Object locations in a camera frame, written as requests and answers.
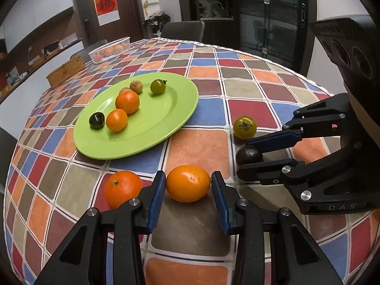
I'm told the glass sliding door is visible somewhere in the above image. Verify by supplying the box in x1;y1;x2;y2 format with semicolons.
234;0;316;75

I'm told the white kitchen counter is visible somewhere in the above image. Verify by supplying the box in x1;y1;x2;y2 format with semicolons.
0;37;84;103

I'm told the pile of small mandarins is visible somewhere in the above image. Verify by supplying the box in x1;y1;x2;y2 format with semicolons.
95;44;127;60

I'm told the large orange mandarin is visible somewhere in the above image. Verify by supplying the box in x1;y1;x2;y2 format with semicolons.
115;90;140;115

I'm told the woven wicker box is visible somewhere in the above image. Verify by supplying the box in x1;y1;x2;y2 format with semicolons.
46;55;86;87

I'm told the dark purple plum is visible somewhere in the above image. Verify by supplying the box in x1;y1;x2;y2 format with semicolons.
235;146;264;167
89;112;104;130

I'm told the red and white wall calendar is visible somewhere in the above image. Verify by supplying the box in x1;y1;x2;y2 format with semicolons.
93;0;120;26

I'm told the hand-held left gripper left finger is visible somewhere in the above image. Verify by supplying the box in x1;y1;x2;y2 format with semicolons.
34;171;167;285

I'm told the pile of bags and clothes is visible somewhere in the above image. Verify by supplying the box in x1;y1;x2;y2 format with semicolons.
142;10;171;34

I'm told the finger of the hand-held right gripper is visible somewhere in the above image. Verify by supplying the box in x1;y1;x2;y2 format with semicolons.
244;93;352;155
236;139;369;206

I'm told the green tomato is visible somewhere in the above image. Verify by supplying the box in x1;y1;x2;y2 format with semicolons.
150;79;167;96
233;116;257;140

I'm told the white plastic basket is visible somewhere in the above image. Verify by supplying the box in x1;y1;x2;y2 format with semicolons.
88;37;131;64

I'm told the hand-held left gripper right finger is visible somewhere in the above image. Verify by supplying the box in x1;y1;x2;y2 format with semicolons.
211;171;345;285

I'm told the green plate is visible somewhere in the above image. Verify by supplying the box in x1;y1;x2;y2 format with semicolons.
73;73;199;160

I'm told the dark brown door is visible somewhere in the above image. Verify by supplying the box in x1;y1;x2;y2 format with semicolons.
71;0;143;48

